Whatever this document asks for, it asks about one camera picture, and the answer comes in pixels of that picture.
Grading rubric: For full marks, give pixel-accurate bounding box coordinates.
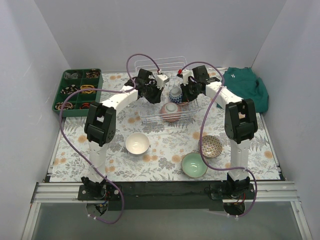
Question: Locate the blue white patterned bowl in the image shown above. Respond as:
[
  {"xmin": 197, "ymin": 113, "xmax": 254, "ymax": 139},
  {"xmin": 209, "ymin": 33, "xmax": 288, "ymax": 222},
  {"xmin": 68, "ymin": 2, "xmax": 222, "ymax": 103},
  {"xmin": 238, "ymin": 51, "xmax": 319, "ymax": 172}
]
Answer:
[{"xmin": 169, "ymin": 86, "xmax": 183, "ymax": 105}]

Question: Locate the white wire dish rack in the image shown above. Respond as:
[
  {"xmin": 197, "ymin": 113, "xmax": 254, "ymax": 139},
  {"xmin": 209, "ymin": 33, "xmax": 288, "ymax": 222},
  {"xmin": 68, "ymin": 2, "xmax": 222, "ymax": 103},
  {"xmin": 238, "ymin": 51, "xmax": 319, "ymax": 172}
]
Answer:
[{"xmin": 138, "ymin": 56, "xmax": 199, "ymax": 125}]

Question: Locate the red patterned bowl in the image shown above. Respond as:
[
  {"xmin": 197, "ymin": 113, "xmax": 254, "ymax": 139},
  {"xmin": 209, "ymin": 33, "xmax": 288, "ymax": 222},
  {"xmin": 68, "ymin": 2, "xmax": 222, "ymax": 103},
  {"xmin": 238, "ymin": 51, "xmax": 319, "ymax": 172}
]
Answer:
[{"xmin": 160, "ymin": 102, "xmax": 182, "ymax": 123}]

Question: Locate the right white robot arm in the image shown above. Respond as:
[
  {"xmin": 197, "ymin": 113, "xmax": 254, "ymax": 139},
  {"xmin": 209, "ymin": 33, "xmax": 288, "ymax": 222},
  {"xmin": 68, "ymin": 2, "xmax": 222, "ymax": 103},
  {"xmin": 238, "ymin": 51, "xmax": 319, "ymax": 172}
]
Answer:
[{"xmin": 177, "ymin": 61, "xmax": 258, "ymax": 199}]

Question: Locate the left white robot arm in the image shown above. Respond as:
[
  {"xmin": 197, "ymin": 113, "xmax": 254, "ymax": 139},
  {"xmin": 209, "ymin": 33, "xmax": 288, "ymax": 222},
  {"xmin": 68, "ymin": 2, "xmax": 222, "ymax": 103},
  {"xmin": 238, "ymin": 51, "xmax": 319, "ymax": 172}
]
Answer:
[{"xmin": 81, "ymin": 69, "xmax": 170, "ymax": 200}]

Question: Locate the floral table mat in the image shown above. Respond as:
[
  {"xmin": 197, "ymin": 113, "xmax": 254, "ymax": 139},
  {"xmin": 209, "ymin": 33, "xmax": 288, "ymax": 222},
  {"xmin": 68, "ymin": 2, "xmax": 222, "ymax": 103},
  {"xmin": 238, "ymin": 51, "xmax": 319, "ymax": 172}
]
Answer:
[{"xmin": 49, "ymin": 68, "xmax": 281, "ymax": 183}]

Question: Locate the green folded cloth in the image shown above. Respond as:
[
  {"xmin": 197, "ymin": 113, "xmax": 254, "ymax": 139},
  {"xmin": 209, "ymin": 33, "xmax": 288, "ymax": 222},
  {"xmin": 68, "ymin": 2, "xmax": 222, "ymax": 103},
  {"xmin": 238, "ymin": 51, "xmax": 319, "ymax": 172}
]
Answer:
[{"xmin": 223, "ymin": 67, "xmax": 269, "ymax": 113}]

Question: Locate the plain white bowl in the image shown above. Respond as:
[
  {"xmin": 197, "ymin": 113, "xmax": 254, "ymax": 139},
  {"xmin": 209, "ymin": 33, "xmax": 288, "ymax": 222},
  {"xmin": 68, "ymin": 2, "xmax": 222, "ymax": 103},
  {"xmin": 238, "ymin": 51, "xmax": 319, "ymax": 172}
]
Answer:
[{"xmin": 125, "ymin": 132, "xmax": 150, "ymax": 156}]

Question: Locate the brown patterned rolled tie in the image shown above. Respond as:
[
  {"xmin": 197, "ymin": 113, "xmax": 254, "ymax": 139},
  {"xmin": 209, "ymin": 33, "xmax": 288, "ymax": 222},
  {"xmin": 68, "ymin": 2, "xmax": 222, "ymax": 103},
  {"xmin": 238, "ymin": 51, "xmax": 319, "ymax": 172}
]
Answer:
[{"xmin": 85, "ymin": 69, "xmax": 101, "ymax": 79}]

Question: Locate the yellow rolled tie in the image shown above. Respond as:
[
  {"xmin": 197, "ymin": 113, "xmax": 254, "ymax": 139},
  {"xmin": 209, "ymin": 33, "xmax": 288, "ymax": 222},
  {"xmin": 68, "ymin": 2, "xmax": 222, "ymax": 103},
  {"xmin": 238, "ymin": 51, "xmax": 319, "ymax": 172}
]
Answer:
[{"xmin": 80, "ymin": 84, "xmax": 96, "ymax": 94}]

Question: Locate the brown geometric patterned bowl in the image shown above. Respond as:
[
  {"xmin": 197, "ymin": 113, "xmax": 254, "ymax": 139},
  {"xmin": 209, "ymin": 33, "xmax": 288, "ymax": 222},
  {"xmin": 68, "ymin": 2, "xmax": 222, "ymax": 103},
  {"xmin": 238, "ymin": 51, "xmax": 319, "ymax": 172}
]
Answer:
[{"xmin": 198, "ymin": 135, "xmax": 223, "ymax": 159}]

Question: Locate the orange navy rolled tie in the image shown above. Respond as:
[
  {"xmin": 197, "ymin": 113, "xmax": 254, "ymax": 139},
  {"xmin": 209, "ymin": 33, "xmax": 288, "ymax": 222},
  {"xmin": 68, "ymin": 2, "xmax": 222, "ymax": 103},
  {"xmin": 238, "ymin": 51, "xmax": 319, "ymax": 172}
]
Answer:
[{"xmin": 79, "ymin": 102, "xmax": 91, "ymax": 110}]

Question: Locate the green compartment tray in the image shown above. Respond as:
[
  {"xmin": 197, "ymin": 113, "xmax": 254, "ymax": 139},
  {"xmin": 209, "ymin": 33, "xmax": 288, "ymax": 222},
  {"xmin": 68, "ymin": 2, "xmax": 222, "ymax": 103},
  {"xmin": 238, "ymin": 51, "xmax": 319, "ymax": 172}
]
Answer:
[{"xmin": 52, "ymin": 68, "xmax": 103, "ymax": 118}]

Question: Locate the black white rolled tie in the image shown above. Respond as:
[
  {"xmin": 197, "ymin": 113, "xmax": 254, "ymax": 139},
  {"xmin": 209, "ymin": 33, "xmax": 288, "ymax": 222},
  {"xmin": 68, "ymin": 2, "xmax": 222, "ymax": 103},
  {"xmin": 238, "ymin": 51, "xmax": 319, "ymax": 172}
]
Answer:
[{"xmin": 60, "ymin": 84, "xmax": 78, "ymax": 95}]

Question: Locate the grey rolled cloth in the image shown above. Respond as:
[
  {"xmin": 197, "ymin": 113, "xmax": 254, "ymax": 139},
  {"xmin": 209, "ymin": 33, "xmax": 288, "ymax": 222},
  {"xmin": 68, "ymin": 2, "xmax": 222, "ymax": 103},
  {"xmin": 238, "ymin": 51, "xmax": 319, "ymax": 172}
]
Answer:
[{"xmin": 63, "ymin": 71, "xmax": 79, "ymax": 80}]

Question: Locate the mint green bowl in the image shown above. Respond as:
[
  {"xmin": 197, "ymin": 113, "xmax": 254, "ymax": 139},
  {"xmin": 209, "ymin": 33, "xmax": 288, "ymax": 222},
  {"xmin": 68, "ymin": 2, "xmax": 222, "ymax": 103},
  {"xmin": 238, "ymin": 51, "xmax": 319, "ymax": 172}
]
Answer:
[{"xmin": 181, "ymin": 152, "xmax": 208, "ymax": 179}]

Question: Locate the dark floral rolled tie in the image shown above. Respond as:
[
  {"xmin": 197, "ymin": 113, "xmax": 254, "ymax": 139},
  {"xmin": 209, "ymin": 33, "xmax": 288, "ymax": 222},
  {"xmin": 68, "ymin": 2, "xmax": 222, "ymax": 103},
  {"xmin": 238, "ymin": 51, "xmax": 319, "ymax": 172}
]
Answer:
[{"xmin": 54, "ymin": 102, "xmax": 75, "ymax": 110}]

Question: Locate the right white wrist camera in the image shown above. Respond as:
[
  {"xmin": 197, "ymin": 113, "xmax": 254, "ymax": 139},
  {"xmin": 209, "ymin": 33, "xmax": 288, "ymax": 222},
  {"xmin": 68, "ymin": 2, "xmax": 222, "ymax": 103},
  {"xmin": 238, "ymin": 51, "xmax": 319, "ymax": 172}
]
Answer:
[{"xmin": 177, "ymin": 69, "xmax": 192, "ymax": 86}]

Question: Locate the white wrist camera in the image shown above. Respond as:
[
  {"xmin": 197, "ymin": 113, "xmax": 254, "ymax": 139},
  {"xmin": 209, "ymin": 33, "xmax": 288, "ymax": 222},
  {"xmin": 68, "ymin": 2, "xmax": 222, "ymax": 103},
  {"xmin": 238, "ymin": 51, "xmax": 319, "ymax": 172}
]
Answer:
[
  {"xmin": 155, "ymin": 73, "xmax": 170, "ymax": 90},
  {"xmin": 177, "ymin": 69, "xmax": 192, "ymax": 86}
]

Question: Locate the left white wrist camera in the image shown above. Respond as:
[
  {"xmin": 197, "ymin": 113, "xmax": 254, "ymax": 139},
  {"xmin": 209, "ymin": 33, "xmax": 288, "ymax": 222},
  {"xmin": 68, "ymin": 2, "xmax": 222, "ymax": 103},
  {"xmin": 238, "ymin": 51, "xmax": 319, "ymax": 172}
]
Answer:
[{"xmin": 155, "ymin": 73, "xmax": 170, "ymax": 90}]

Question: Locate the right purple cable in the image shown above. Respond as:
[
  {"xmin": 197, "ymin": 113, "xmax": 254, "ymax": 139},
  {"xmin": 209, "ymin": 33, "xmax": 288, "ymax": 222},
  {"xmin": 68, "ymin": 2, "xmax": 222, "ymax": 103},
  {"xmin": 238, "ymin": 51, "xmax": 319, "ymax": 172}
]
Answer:
[{"xmin": 177, "ymin": 61, "xmax": 258, "ymax": 217}]

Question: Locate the purple cable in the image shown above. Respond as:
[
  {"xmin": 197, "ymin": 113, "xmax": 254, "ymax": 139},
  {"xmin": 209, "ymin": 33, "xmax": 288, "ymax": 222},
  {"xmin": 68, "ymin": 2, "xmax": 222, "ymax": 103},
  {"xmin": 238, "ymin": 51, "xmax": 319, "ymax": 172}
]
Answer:
[
  {"xmin": 58, "ymin": 53, "xmax": 163, "ymax": 225},
  {"xmin": 177, "ymin": 61, "xmax": 258, "ymax": 217}
]

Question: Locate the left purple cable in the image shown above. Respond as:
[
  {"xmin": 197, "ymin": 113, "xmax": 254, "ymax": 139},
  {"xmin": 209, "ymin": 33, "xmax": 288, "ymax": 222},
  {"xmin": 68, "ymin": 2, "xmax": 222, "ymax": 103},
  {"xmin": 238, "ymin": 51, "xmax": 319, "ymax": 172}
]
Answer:
[{"xmin": 58, "ymin": 53, "xmax": 163, "ymax": 225}]

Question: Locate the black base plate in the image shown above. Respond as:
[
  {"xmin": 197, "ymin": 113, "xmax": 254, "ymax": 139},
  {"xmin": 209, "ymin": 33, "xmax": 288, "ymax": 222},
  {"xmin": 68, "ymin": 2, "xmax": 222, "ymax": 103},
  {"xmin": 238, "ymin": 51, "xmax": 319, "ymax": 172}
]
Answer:
[{"xmin": 77, "ymin": 180, "xmax": 255, "ymax": 211}]

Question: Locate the aluminium frame rail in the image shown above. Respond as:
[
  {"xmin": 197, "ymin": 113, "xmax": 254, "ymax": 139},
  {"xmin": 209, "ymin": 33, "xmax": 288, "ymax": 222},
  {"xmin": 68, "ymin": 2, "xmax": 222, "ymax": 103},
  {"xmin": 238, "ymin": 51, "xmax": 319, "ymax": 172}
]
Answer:
[{"xmin": 31, "ymin": 181, "xmax": 300, "ymax": 203}]

